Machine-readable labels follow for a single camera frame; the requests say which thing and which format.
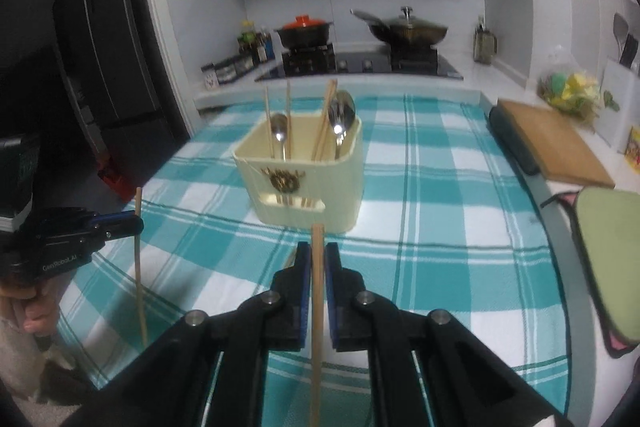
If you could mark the person's left hand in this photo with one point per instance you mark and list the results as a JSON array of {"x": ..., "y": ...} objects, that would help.
[{"x": 40, "y": 312}]

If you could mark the black casserole pot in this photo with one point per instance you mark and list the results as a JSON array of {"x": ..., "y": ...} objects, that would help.
[{"x": 302, "y": 36}]

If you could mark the metal spoon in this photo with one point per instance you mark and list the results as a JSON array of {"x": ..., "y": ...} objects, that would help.
[
  {"x": 347, "y": 102},
  {"x": 338, "y": 129},
  {"x": 278, "y": 129}
]

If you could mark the yellow cap sauce bottle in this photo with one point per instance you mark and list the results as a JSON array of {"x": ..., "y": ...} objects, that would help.
[{"x": 246, "y": 34}]

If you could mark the black gas hob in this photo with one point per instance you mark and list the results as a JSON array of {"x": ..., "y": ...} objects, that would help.
[{"x": 360, "y": 66}]

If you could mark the orange pot lid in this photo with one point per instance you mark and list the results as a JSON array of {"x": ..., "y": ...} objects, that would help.
[{"x": 304, "y": 22}]

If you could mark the glass wok lid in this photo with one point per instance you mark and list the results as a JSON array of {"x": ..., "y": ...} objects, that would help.
[{"x": 412, "y": 21}]

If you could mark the person's left forearm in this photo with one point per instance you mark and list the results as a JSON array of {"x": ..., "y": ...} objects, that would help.
[{"x": 25, "y": 367}]

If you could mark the short dark sauce bottle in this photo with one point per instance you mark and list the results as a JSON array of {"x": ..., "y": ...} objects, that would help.
[{"x": 242, "y": 46}]

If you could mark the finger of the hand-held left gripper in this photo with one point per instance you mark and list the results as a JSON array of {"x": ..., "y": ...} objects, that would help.
[
  {"x": 115, "y": 221},
  {"x": 120, "y": 233}
]

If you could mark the red object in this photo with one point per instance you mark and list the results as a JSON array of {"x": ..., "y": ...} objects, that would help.
[{"x": 115, "y": 177}]

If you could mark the brown sauce bottle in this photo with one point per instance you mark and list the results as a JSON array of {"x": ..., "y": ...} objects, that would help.
[{"x": 261, "y": 49}]

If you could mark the black wok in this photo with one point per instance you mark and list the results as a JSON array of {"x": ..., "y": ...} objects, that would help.
[{"x": 415, "y": 34}]

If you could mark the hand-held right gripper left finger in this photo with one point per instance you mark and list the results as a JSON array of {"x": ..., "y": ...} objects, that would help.
[{"x": 302, "y": 289}]

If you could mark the white knife block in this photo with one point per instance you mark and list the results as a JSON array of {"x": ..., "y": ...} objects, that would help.
[{"x": 622, "y": 107}]

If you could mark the plastic bag of sponges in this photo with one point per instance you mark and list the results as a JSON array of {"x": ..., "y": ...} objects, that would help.
[{"x": 570, "y": 89}]

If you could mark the cream utensil holder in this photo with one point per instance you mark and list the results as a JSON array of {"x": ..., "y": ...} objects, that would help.
[{"x": 325, "y": 187}]

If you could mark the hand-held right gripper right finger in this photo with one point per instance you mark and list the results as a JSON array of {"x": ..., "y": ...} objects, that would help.
[{"x": 331, "y": 294}]

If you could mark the teal checked cloth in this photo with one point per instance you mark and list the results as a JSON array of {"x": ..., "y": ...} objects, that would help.
[{"x": 440, "y": 187}]

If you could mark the white label spice jar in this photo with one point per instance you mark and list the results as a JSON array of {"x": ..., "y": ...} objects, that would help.
[{"x": 209, "y": 78}]

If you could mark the black pan support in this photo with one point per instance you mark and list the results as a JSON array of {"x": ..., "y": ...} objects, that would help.
[
  {"x": 307, "y": 59},
  {"x": 415, "y": 57}
]

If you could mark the blue label bottle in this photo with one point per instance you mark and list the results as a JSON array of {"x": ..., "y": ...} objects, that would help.
[{"x": 270, "y": 44}]

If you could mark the green cat-shaped mat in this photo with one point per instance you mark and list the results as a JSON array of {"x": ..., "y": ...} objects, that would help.
[{"x": 610, "y": 257}]

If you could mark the yellow packet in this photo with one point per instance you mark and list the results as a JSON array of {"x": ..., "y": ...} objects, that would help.
[{"x": 634, "y": 147}]

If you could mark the glass oil jar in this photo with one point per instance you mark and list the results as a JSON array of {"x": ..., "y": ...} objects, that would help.
[{"x": 485, "y": 44}]

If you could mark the black refrigerator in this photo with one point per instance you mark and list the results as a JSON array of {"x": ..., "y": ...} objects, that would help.
[{"x": 115, "y": 57}]

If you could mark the wooden chopstick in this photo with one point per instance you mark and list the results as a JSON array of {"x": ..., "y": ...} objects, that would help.
[
  {"x": 316, "y": 357},
  {"x": 269, "y": 122},
  {"x": 330, "y": 107},
  {"x": 322, "y": 132},
  {"x": 141, "y": 287}
]

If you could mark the wooden cutting board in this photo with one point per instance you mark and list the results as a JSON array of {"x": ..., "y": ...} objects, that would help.
[{"x": 555, "y": 142}]

